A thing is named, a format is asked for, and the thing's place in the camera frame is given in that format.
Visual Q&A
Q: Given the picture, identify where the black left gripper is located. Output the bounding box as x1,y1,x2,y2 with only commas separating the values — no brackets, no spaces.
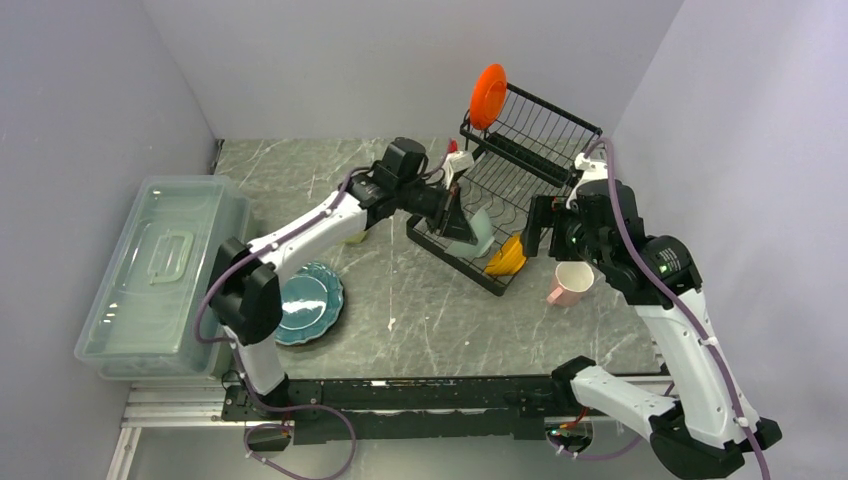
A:
396,179,477,245

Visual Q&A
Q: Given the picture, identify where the light green ceramic bowl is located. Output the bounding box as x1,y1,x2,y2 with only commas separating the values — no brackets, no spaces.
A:
445,208,495,260

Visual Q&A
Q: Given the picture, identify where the yellow ribbed bowl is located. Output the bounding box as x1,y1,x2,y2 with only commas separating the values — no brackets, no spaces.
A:
484,233,527,277

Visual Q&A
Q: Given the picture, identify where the black wire dish rack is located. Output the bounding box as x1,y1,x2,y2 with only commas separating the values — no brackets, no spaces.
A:
406,84,603,296

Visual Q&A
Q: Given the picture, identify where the pink mug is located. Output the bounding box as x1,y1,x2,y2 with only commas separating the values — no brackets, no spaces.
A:
546,261,595,307

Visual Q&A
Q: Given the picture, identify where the pale yellow mug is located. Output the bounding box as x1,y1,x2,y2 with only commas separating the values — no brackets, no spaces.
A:
344,231,368,245

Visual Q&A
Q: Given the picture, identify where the orange plate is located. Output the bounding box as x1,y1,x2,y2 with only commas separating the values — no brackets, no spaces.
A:
469,63,508,130

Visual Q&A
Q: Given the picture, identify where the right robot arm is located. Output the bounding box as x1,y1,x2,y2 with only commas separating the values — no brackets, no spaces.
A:
520,180,782,479

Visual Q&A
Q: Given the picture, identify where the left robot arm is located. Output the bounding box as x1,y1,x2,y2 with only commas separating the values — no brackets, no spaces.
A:
197,137,477,420

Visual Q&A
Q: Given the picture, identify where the teal scalloped plate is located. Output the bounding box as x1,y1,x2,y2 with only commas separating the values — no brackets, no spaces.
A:
273,262,345,346

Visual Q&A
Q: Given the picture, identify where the clear plastic storage box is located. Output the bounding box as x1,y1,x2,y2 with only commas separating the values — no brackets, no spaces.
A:
74,175,252,381

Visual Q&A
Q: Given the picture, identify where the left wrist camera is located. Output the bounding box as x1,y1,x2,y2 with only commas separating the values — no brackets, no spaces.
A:
441,139,475,187

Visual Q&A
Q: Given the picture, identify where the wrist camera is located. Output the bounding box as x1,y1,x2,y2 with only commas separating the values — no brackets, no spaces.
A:
441,139,475,187
570,153,608,193

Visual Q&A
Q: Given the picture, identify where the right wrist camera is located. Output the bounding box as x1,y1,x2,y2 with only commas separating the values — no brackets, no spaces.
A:
570,153,608,193

